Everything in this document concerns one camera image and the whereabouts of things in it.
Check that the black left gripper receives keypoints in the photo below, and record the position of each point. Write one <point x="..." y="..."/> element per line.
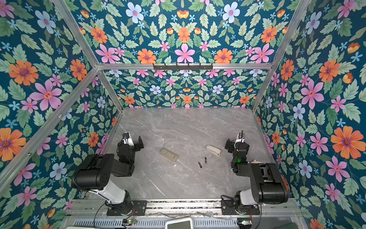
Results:
<point x="133" y="141"/>

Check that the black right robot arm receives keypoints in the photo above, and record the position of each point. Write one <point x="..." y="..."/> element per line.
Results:
<point x="267" y="184"/>

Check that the black hook rack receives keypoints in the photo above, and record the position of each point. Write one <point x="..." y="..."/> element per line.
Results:
<point x="178" y="67"/>

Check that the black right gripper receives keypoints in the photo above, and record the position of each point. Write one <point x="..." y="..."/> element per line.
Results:
<point x="238" y="143"/>

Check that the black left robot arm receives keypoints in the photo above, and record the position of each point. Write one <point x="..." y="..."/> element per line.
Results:
<point x="93" y="175"/>

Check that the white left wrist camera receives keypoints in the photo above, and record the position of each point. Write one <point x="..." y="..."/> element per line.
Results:
<point x="127" y="140"/>

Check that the aluminium mounting rail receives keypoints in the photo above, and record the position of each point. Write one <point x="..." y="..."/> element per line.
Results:
<point x="201" y="207"/>

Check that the beige battery cover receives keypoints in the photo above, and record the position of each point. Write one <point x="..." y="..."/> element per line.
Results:
<point x="213" y="150"/>

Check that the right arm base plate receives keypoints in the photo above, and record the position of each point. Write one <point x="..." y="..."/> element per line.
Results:
<point x="228" y="207"/>

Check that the beige remote control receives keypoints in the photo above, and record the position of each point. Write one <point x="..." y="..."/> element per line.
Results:
<point x="169" y="154"/>

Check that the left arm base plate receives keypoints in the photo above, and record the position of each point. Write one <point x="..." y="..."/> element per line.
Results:
<point x="134" y="207"/>

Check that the white display device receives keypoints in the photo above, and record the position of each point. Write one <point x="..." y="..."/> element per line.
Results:
<point x="182" y="223"/>

